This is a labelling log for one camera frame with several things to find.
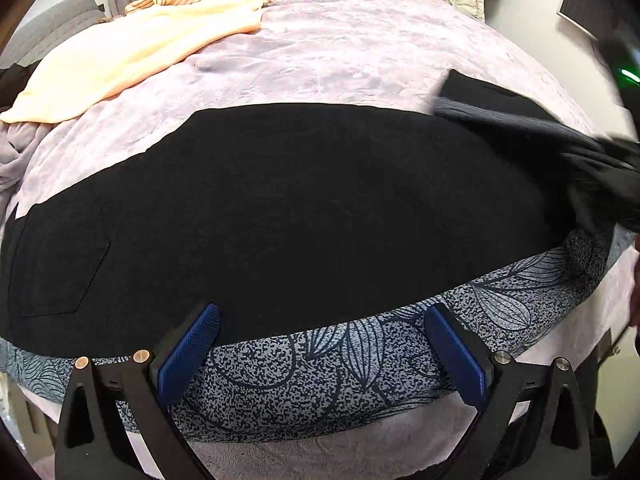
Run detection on black pants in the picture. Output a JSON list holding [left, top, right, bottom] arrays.
[[1, 72, 639, 358]]

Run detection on grey leaf-patterned cloth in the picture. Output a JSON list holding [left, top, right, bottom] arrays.
[[1, 214, 631, 442]]

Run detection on grey fleece blanket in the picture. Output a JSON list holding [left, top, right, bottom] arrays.
[[0, 122, 53, 192]]

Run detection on black clothes by headboard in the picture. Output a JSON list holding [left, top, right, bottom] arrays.
[[0, 61, 39, 112]]

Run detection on peach orange towel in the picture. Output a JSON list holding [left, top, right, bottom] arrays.
[[1, 0, 264, 124]]

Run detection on grey padded headboard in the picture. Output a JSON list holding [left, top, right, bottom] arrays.
[[1, 0, 106, 70]]

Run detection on lavender plush bed cover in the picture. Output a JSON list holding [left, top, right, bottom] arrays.
[[2, 0, 626, 479]]

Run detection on black wall monitor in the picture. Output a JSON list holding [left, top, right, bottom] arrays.
[[558, 0, 617, 39]]

